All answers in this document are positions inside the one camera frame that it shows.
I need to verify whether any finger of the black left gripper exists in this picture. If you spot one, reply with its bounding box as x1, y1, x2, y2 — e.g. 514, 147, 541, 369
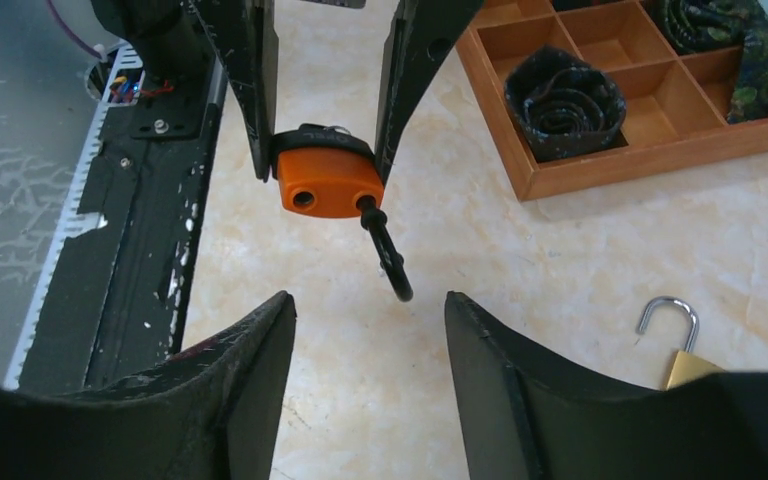
374, 0, 484, 183
191, 0, 279, 181

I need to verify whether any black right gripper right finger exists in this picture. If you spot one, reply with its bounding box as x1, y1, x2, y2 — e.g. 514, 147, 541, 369
444, 291, 768, 479

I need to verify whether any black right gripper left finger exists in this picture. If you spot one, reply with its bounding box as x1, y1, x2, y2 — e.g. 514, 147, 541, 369
0, 291, 296, 479

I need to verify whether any orange black padlock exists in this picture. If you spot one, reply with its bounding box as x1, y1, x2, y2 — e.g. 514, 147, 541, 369
270, 124, 414, 302

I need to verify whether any brass padlock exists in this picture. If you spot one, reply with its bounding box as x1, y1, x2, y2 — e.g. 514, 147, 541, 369
635, 296, 724, 389

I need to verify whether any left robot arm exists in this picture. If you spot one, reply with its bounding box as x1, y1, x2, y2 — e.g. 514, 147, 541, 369
92, 0, 483, 181

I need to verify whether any rolled dark tie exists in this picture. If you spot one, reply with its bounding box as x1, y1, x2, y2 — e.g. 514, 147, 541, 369
504, 44, 627, 163

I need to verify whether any wooden divided tray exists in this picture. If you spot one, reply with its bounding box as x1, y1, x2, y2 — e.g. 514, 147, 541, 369
456, 1, 768, 201

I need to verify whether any dark patterned tie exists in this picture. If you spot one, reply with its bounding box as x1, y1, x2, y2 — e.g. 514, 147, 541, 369
648, 0, 768, 124

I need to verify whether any white slotted cable duct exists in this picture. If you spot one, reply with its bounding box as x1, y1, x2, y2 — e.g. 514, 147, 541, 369
2, 42, 143, 391

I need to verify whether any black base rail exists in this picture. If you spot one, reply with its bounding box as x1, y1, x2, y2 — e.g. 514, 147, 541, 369
17, 67, 226, 394

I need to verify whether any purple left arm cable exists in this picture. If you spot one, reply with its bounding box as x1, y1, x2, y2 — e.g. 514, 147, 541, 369
44, 0, 104, 61

